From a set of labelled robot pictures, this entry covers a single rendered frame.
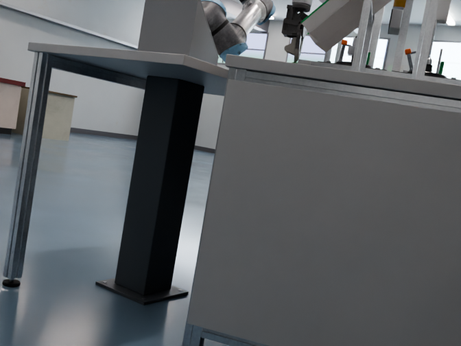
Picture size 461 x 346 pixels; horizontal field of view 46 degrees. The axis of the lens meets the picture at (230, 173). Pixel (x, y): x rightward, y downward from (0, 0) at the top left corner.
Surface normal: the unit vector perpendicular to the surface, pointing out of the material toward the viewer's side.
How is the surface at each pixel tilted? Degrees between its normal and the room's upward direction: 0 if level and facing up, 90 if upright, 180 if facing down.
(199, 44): 90
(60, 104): 90
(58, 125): 90
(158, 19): 90
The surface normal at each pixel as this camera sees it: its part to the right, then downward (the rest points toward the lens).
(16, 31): 0.82, 0.18
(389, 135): -0.26, 0.03
